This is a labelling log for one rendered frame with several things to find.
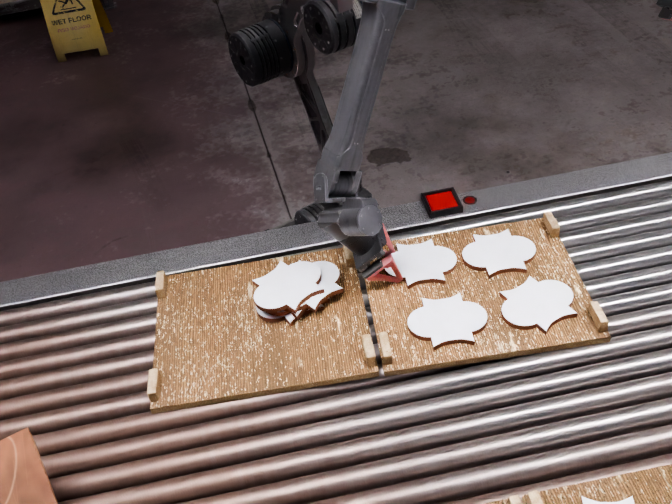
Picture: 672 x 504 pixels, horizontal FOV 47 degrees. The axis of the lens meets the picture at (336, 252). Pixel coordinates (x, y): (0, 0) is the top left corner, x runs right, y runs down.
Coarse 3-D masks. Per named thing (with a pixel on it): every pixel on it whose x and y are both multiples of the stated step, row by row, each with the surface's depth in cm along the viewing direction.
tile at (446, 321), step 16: (432, 304) 148; (448, 304) 147; (464, 304) 147; (416, 320) 145; (432, 320) 145; (448, 320) 144; (464, 320) 144; (480, 320) 144; (416, 336) 143; (432, 336) 142; (448, 336) 141; (464, 336) 141
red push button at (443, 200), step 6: (444, 192) 177; (450, 192) 176; (426, 198) 176; (432, 198) 175; (438, 198) 175; (444, 198) 175; (450, 198) 175; (432, 204) 174; (438, 204) 174; (444, 204) 173; (450, 204) 173; (456, 204) 173; (432, 210) 172
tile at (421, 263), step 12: (396, 252) 160; (408, 252) 159; (420, 252) 159; (432, 252) 159; (444, 252) 158; (396, 264) 157; (408, 264) 157; (420, 264) 156; (432, 264) 156; (444, 264) 156; (456, 264) 157; (408, 276) 154; (420, 276) 154; (432, 276) 154; (408, 288) 153
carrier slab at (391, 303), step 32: (512, 224) 165; (544, 224) 164; (384, 256) 161; (544, 256) 156; (384, 288) 154; (416, 288) 153; (448, 288) 152; (480, 288) 151; (512, 288) 151; (576, 288) 149; (384, 320) 148; (576, 320) 143; (416, 352) 141; (448, 352) 140; (480, 352) 139; (512, 352) 139
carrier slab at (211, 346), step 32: (288, 256) 164; (320, 256) 163; (192, 288) 160; (224, 288) 159; (256, 288) 158; (352, 288) 155; (160, 320) 154; (192, 320) 153; (224, 320) 152; (256, 320) 151; (320, 320) 149; (352, 320) 149; (160, 352) 147; (192, 352) 147; (224, 352) 146; (256, 352) 145; (288, 352) 144; (320, 352) 143; (352, 352) 142; (192, 384) 141; (224, 384) 140; (256, 384) 139; (288, 384) 138; (320, 384) 139
